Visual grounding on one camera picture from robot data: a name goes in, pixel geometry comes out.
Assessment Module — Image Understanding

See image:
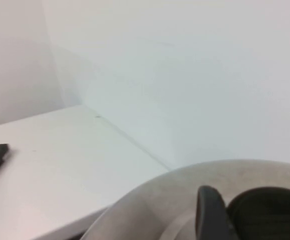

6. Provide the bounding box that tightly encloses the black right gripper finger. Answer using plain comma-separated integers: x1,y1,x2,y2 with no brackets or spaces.
195,185,236,240

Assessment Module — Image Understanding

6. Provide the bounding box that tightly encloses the steel lid with black knob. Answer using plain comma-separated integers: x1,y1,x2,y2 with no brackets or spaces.
81,159,290,240

